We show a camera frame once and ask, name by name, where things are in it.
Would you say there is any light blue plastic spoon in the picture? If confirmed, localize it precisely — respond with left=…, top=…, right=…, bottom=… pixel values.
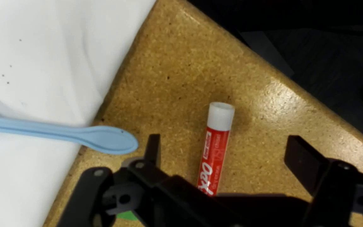
left=0, top=117, right=139, bottom=155

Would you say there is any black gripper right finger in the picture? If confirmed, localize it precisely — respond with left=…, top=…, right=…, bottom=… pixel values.
left=284, top=135, right=363, bottom=227

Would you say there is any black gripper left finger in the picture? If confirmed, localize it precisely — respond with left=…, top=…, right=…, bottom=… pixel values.
left=57, top=132, right=199, bottom=227

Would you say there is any red white marker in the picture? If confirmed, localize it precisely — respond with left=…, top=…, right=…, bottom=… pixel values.
left=197, top=102, right=235, bottom=197

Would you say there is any white cloth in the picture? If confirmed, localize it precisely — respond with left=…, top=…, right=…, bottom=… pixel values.
left=0, top=0, right=156, bottom=227

